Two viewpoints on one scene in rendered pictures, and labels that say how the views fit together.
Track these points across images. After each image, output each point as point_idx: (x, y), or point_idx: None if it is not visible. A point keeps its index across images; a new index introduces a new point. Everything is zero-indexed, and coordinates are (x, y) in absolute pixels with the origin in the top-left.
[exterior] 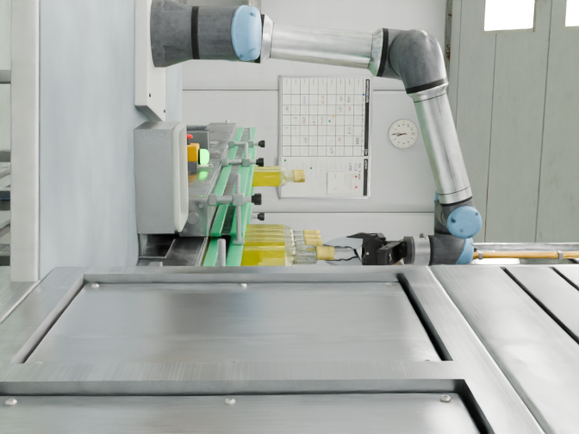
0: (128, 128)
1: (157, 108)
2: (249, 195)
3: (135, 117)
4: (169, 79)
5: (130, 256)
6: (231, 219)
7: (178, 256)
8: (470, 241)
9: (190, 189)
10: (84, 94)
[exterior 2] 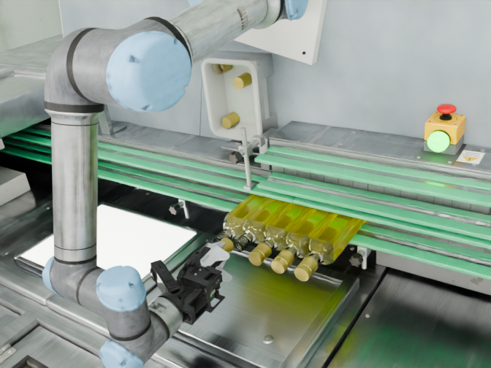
0: None
1: (264, 44)
2: (239, 151)
3: (229, 43)
4: (451, 29)
5: (207, 127)
6: (322, 191)
7: (221, 152)
8: (102, 345)
9: (302, 135)
10: (109, 12)
